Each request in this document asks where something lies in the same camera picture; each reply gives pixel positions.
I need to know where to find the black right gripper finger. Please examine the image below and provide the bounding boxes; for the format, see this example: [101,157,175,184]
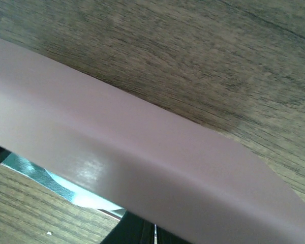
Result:
[101,211,155,244]

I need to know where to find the pink glasses case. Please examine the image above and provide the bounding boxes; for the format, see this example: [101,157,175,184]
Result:
[0,39,305,243]

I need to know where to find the light blue cleaning cloth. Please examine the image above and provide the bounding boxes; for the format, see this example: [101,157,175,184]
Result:
[3,154,125,216]

